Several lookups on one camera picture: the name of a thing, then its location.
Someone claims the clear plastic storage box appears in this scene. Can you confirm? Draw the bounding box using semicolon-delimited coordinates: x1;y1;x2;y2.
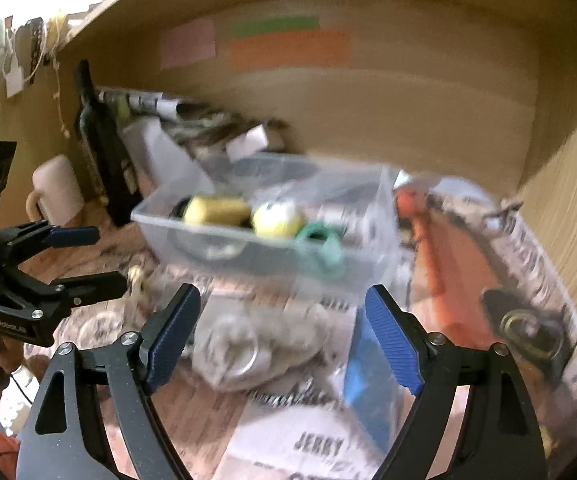
131;154;400;301

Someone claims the pink ceramic mug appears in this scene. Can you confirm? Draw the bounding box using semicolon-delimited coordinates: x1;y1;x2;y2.
25;155;84;226

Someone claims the blue cloth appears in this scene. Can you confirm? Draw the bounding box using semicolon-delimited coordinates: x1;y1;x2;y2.
343;307;403;455

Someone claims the yellow soft ball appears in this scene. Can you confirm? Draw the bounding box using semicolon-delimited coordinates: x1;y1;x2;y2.
252;200;307;240

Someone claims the black chain strap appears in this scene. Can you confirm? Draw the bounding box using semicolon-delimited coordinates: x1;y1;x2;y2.
22;16;48;84

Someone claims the white paper card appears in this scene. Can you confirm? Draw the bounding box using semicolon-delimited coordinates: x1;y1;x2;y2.
226;125;269;162

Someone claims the green scrunchie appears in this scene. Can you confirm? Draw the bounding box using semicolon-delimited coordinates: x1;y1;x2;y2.
295;221;346;282

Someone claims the silver glitter pouch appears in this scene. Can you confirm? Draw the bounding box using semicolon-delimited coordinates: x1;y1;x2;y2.
191;297;331;392

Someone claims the pink sticky note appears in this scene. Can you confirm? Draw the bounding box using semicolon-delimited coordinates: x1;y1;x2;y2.
158;18;217;70

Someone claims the orange sticky note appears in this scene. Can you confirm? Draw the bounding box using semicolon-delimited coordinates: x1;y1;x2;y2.
229;29;353;72

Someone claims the vintage newspaper table mat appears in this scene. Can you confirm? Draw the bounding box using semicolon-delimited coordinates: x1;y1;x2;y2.
17;173;577;480

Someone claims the dark wine bottle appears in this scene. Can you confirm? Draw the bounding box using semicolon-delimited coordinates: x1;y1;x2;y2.
74;60;142;228

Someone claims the green sticky note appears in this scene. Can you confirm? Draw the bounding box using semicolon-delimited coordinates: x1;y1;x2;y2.
231;15;320;39

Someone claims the yellow sponge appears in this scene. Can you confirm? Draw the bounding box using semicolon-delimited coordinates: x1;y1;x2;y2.
182;195;252;226

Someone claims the rolled newspaper stack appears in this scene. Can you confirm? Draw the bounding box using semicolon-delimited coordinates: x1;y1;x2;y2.
96;87;200;122

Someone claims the white charger with cable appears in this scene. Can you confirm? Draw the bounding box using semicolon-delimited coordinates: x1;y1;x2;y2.
2;18;48;99

